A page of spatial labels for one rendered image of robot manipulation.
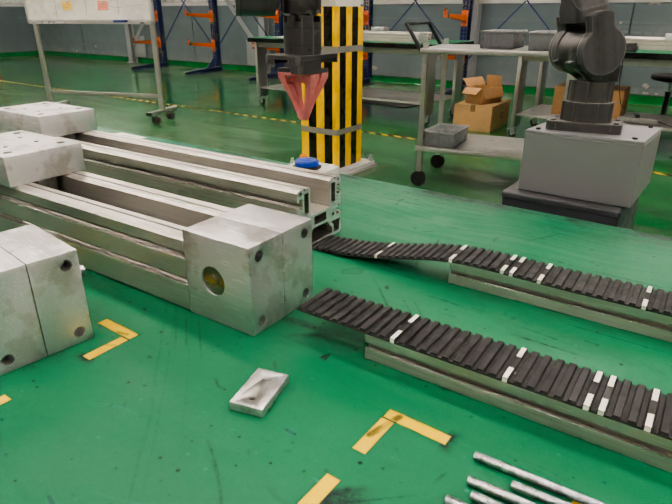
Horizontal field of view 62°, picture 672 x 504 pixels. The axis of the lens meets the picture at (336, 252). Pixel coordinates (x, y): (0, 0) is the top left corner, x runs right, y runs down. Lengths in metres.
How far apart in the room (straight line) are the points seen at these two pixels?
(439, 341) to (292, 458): 0.16
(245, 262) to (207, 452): 0.18
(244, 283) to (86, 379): 0.16
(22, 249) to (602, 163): 0.84
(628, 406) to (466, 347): 0.13
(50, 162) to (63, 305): 0.33
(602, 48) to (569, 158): 0.18
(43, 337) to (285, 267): 0.23
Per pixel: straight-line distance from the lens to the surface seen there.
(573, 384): 0.48
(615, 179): 1.03
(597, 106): 1.05
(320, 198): 0.79
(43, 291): 0.57
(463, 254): 0.67
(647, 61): 5.18
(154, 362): 0.55
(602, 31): 1.03
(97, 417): 0.50
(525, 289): 0.65
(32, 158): 0.85
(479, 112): 5.68
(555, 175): 1.05
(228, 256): 0.54
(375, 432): 0.45
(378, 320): 0.52
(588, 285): 0.64
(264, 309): 0.57
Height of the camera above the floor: 1.08
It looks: 23 degrees down
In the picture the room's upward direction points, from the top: straight up
